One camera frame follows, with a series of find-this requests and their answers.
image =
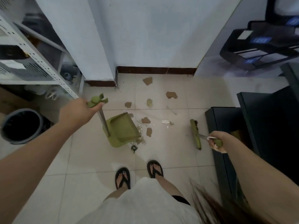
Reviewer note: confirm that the white garment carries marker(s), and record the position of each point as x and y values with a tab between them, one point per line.
140	205

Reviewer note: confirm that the person's leg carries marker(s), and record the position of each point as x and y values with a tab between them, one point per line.
113	194
169	186

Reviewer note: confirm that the black desk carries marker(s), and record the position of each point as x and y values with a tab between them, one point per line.
271	118

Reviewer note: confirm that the black flip-flop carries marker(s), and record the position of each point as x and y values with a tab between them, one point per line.
122	178
155	169

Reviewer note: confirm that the white crumpled paper scrap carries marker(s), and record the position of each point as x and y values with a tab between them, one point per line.
165	122

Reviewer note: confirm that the grey trash bin black liner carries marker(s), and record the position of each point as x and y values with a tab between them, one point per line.
22	127

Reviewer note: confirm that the person's left forearm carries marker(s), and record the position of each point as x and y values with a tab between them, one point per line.
30	165

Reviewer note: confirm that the scattered brown paper scraps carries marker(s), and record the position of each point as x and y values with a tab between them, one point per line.
171	95

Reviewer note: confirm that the person's left leg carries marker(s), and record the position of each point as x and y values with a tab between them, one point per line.
113	194

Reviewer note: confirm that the clear plastic stick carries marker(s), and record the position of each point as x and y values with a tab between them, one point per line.
171	111

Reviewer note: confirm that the white perforated metal shelf rack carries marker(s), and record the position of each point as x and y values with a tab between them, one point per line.
35	55

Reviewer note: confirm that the person's right hand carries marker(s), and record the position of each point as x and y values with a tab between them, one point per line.
220	138

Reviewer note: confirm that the brown cardboard box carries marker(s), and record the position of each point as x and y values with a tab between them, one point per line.
11	100

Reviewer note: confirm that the black right flip-flop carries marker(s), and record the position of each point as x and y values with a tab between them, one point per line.
155	169

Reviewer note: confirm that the green crumpled scrap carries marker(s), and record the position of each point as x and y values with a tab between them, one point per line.
149	102

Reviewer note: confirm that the person's left thumb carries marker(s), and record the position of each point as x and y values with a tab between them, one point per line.
97	108

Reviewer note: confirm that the person's right leg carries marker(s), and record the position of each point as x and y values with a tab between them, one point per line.
169	186

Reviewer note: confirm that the black left flip-flop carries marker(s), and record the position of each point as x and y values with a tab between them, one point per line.
122	178

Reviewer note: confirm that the clear plastic wrapper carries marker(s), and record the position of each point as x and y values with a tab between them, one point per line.
139	130

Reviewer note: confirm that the small black plastic piece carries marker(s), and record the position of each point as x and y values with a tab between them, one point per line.
133	148

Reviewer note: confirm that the person's right forearm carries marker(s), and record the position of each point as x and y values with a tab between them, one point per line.
261	179

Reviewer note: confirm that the person's right fingers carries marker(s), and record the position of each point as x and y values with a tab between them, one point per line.
213	145

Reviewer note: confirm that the white plastic bag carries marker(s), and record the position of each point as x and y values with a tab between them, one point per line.
51	93

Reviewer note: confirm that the black low cabinet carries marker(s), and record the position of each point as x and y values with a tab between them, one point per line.
222	123

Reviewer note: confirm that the black stacked desk trays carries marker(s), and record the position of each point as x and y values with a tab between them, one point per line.
257	46

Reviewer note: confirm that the person's left hand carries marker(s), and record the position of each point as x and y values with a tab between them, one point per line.
76	114

